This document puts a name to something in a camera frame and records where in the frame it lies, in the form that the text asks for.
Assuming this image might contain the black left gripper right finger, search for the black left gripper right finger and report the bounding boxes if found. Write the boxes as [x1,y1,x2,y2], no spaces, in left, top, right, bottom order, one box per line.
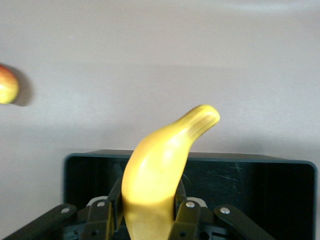
[168,183,276,240]

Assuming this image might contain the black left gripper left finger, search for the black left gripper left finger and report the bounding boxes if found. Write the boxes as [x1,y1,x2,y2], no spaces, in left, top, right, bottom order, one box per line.
[0,177,123,240]

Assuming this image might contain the yellow banana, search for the yellow banana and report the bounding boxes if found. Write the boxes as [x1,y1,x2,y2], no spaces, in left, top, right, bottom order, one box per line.
[120,104,221,240]

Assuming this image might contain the black plastic box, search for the black plastic box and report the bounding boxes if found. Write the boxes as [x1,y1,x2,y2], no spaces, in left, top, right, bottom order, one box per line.
[61,149,318,240]

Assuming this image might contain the red yellow mango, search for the red yellow mango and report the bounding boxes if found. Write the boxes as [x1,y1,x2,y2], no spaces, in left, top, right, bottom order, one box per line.
[0,63,20,105]

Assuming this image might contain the brown table mat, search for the brown table mat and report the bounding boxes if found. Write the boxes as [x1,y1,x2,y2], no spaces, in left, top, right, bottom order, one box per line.
[0,0,320,240]

